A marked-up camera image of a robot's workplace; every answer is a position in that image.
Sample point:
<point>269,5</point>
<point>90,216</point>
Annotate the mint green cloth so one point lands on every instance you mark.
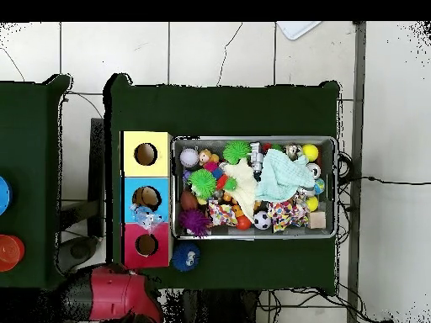
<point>283,178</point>

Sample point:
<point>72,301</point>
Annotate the silver mesh bin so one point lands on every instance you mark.
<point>222,231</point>

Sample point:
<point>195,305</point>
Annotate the wooden box with three holes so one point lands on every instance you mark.
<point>158,161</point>

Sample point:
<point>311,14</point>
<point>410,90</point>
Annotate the white tray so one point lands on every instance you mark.
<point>296,28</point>

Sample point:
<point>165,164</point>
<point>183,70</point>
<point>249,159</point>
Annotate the large green spiky ball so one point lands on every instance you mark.
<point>202,183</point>

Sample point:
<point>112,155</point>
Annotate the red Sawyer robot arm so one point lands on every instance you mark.
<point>114,296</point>

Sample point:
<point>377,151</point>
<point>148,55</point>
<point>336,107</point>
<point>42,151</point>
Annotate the red plastic cup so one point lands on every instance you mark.
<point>22,249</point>

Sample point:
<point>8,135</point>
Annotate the blue spiky ball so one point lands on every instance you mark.
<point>181,257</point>

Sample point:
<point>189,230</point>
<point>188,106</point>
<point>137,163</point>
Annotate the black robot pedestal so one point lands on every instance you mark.
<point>222,309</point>

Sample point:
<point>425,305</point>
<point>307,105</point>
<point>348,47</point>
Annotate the silver toy robot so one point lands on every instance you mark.
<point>256,158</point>

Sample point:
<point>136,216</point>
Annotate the small soccer ball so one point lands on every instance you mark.
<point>262,220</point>

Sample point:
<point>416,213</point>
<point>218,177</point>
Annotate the orange plastic cup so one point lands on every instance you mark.
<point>8,250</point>

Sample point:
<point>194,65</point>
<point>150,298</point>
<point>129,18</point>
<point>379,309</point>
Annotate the cream cloth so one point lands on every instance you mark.
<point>244,188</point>

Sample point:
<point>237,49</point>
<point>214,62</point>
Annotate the dark green tablecloth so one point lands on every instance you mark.
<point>219,111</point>
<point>30,134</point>

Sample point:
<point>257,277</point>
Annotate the white baseball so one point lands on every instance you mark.
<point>189,157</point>

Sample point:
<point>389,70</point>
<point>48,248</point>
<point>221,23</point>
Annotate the yellow ball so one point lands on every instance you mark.
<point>310,152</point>

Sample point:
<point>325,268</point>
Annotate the blue round disc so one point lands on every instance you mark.
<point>4,195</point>

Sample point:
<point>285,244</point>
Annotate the purple spiky ball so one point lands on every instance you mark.
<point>193,220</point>

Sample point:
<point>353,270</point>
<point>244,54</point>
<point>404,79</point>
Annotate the wooden cube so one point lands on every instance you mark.
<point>317,220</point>

